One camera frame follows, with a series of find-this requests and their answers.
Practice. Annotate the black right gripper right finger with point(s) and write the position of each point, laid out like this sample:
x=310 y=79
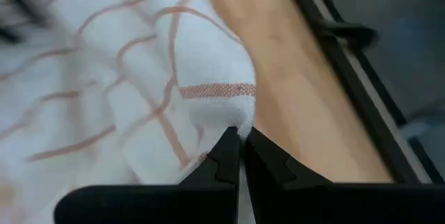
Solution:
x=313 y=203

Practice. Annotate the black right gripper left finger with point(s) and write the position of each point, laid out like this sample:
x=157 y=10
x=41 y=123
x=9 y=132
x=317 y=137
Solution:
x=194 y=203

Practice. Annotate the black clamp on rail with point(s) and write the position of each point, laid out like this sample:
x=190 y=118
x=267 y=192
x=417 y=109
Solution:
x=351 y=34

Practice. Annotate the black table edge rail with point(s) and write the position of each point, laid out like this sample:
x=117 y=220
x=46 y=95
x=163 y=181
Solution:
x=361 y=105

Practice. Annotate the white towel with red stripes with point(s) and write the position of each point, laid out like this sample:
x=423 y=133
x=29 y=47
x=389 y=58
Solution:
x=121 y=78

